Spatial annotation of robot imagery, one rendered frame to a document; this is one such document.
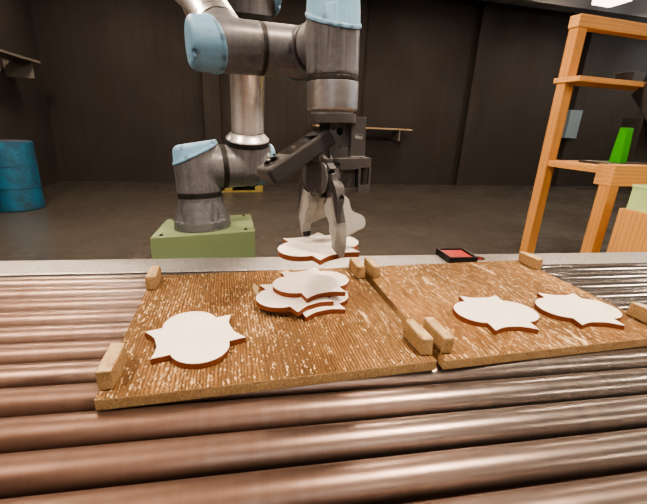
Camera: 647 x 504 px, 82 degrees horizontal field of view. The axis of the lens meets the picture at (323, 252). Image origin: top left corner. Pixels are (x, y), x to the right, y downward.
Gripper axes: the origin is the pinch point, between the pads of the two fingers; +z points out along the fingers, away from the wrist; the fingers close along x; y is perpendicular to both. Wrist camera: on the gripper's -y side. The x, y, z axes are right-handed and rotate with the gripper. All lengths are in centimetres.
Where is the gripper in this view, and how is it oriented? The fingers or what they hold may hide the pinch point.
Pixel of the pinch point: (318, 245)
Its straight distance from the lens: 60.6
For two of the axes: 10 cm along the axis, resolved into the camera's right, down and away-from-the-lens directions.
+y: 8.5, -1.5, 5.0
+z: -0.1, 9.5, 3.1
